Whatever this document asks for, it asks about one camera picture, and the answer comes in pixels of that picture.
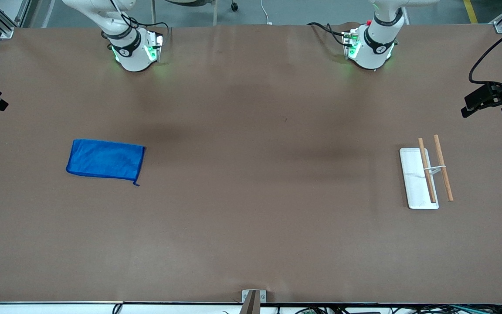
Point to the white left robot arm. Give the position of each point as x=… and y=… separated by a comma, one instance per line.
x=372, y=54

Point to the blue microfibre towel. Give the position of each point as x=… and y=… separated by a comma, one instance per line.
x=103, y=159

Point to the black chair caster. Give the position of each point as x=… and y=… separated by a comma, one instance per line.
x=234, y=6

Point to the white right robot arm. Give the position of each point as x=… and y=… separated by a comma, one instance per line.
x=132, y=57

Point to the arm base connector block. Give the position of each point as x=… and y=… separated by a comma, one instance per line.
x=154, y=46
x=351, y=43

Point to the white rack base plate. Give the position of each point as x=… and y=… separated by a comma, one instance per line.
x=411, y=183

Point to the wooden rack rod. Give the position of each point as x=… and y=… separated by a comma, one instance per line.
x=440, y=152
x=423, y=152

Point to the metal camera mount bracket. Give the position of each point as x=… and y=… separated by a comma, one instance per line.
x=253, y=301

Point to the white rack crossbar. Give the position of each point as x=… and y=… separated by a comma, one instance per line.
x=437, y=168

